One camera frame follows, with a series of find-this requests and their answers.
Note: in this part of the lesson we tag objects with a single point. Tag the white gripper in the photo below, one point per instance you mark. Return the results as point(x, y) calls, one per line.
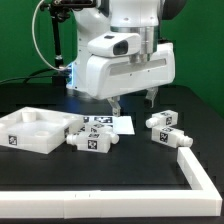
point(109, 77)

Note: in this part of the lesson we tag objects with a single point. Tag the white square tabletop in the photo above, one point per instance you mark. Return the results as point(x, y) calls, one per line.
point(38, 130)

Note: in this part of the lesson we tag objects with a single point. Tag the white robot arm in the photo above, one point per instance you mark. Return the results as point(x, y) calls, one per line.
point(143, 17)

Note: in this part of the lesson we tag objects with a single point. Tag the white marker sheet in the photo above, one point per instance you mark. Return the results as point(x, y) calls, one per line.
point(121, 125)

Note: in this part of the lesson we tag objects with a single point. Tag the white L-shaped obstacle fence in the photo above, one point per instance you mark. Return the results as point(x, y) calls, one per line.
point(201, 199)

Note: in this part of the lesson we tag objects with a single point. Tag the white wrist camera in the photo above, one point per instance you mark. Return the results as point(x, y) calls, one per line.
point(114, 44)

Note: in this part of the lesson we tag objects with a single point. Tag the black camera stand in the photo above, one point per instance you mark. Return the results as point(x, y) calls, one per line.
point(60, 11)

